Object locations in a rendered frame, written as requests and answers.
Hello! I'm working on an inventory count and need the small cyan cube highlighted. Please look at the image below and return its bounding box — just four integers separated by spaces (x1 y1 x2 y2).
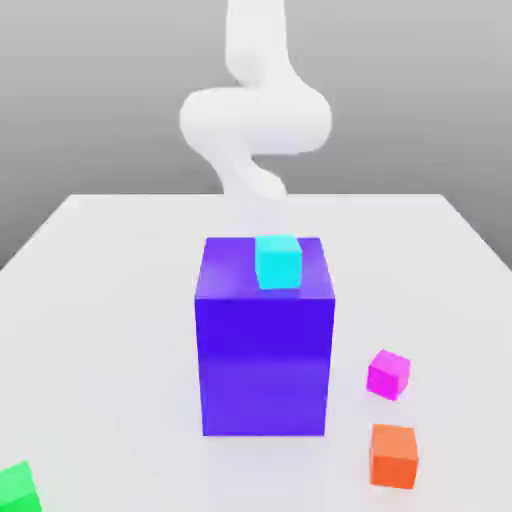
254 234 304 291

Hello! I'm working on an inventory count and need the small magenta cube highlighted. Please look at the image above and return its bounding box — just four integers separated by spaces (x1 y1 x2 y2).
365 348 412 402

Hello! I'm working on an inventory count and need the small orange cube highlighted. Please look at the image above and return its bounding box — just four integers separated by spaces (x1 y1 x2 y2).
368 423 420 491

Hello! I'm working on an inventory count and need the small green cube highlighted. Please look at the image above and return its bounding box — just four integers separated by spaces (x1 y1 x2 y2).
0 459 44 512

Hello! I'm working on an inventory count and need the large purple box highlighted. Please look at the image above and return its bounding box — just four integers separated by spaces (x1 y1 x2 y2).
193 236 336 438

